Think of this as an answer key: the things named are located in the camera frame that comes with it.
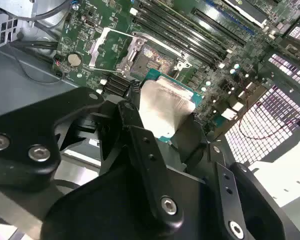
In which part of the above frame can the thin wire locking lever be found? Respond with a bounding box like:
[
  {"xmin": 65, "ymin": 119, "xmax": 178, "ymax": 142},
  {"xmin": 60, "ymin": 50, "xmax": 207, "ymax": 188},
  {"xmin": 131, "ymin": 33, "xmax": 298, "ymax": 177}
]
[{"xmin": 131, "ymin": 30, "xmax": 190, "ymax": 56}]

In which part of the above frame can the metal socket cover frame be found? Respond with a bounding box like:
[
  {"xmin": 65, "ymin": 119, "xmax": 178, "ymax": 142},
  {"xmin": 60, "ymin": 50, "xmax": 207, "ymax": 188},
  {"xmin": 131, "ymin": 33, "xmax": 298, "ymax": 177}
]
[{"xmin": 88, "ymin": 26, "xmax": 147, "ymax": 76}]

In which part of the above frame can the silver topped CPU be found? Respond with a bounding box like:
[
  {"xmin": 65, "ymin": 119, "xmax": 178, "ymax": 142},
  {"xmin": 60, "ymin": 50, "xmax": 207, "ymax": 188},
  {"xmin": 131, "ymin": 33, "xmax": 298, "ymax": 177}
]
[{"xmin": 137, "ymin": 68, "xmax": 206, "ymax": 144}]

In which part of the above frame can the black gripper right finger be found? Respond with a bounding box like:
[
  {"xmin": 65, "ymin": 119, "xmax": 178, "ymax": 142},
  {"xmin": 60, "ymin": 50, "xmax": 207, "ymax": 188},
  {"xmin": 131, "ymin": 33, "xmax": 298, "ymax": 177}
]
[{"xmin": 189, "ymin": 113, "xmax": 246, "ymax": 239}]

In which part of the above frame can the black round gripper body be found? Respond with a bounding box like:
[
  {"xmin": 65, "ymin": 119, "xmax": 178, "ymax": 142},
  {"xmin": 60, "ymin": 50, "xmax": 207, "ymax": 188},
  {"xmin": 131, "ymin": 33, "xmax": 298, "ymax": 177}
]
[{"xmin": 41, "ymin": 159, "xmax": 291, "ymax": 240}]

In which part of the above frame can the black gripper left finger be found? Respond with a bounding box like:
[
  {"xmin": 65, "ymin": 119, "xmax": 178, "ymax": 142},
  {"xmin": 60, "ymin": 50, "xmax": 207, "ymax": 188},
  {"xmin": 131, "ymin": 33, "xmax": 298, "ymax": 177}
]
[{"xmin": 0, "ymin": 80, "xmax": 185, "ymax": 230}]

